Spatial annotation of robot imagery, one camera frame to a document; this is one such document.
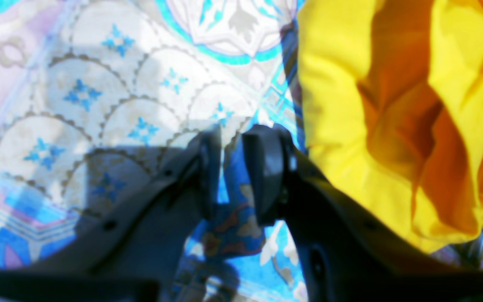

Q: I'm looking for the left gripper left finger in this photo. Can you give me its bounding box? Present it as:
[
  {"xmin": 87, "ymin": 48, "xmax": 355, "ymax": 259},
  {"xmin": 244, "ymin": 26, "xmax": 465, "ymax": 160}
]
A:
[{"xmin": 0, "ymin": 125, "xmax": 222, "ymax": 302}]

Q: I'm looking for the patterned blue tablecloth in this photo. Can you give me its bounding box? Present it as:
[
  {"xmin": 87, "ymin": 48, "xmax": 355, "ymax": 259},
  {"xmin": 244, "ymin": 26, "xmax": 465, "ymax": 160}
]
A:
[{"xmin": 0, "ymin": 0, "xmax": 483, "ymax": 302}]

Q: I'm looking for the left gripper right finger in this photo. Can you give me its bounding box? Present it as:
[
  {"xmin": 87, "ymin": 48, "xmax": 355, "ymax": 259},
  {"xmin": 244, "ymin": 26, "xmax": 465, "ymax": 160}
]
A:
[{"xmin": 243, "ymin": 124, "xmax": 483, "ymax": 302}]

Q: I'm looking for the yellow T-shirt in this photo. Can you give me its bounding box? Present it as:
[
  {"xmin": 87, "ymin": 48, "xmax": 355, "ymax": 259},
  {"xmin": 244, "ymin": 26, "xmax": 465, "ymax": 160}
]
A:
[{"xmin": 298, "ymin": 0, "xmax": 483, "ymax": 253}]

